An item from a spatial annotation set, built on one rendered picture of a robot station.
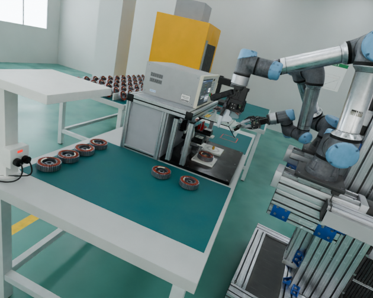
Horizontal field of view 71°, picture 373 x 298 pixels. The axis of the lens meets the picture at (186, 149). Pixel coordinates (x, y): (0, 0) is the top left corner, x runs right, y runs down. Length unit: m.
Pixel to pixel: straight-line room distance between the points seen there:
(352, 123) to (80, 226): 1.13
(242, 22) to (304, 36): 1.48
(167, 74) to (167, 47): 3.89
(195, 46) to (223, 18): 2.02
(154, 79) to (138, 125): 0.31
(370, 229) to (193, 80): 1.16
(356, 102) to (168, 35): 4.71
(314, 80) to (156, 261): 1.22
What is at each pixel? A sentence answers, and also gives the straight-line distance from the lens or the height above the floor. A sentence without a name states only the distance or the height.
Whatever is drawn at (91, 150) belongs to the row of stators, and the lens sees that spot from 1.61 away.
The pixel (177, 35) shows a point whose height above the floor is 1.61.
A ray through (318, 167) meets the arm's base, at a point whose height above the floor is 1.08.
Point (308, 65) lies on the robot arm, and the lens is 1.32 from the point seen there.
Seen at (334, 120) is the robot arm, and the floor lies 1.25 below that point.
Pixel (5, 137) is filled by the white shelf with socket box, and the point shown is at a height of 0.94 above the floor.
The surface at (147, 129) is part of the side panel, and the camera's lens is 1.67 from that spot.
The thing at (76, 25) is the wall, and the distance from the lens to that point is 9.23.
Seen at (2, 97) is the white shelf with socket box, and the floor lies 1.11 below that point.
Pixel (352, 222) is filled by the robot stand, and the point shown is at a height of 0.94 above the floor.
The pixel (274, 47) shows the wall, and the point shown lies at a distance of 6.99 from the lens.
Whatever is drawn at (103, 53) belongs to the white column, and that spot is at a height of 0.96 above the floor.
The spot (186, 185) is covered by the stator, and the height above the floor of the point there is 0.78.
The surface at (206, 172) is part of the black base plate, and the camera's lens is 1.64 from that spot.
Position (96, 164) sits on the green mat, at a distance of 1.53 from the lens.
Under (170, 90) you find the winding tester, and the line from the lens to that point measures 1.70.
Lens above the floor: 1.46
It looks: 21 degrees down
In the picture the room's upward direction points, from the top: 14 degrees clockwise
